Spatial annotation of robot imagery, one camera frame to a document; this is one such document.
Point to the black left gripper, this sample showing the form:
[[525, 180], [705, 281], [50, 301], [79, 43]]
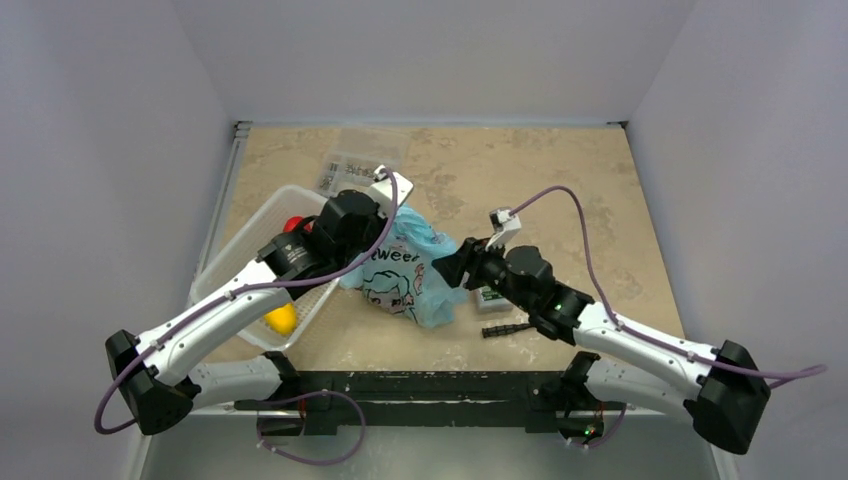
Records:
[[380, 224]]

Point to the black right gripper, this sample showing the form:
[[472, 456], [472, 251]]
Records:
[[474, 258]]

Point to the blue plastic bag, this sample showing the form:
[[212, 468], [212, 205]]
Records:
[[399, 277]]

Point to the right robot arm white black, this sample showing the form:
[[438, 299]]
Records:
[[719, 388]]

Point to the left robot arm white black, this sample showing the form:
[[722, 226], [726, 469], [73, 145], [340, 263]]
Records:
[[158, 375]]

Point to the red fake fruit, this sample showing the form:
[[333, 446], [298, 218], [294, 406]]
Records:
[[298, 224]]

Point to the yellow fake lemon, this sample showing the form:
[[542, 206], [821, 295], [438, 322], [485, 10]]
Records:
[[283, 320]]

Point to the green circuit board box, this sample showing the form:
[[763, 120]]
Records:
[[487, 300]]

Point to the white plastic basket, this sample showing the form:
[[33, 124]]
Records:
[[265, 223]]

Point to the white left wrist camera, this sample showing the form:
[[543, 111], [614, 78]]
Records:
[[389, 190]]

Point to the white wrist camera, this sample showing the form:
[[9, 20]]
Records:
[[506, 225], [389, 190]]

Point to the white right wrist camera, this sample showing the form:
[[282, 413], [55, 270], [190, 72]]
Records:
[[506, 225]]

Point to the black T-handle tool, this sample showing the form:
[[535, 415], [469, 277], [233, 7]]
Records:
[[504, 330]]

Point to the aluminium frame rail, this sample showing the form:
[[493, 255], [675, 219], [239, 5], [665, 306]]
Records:
[[209, 249]]

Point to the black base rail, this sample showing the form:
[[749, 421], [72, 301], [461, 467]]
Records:
[[321, 402]]

